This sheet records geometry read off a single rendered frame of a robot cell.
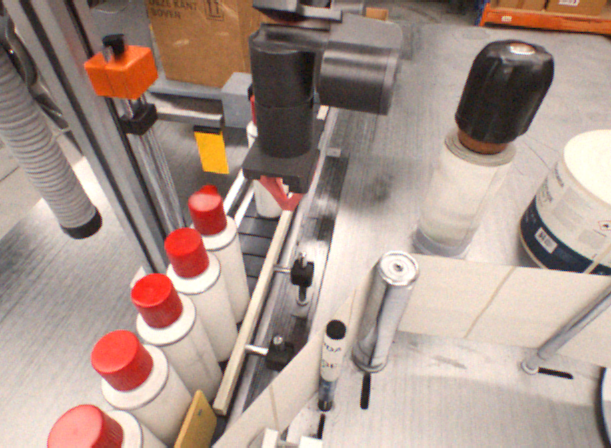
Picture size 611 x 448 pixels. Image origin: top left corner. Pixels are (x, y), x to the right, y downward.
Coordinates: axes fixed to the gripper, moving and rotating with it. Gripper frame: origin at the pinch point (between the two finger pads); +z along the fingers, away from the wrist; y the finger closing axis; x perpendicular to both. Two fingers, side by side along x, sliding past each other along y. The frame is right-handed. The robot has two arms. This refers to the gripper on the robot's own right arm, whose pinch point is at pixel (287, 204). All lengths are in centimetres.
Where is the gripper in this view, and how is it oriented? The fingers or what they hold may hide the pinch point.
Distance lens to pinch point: 46.1
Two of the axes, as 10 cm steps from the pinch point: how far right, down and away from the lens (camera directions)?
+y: 2.2, -7.3, 6.5
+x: -9.7, -1.7, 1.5
